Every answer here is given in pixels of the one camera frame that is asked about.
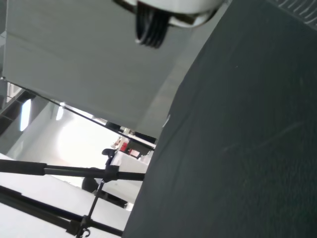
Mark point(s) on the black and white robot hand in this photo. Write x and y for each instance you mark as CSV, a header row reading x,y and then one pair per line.
x,y
151,27

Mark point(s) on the pale grey board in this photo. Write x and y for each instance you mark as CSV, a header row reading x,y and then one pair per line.
x,y
86,62

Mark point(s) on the black bench cloth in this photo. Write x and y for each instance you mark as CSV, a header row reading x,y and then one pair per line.
x,y
235,136

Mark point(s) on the black tripod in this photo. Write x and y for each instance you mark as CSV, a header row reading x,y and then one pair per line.
x,y
24,167

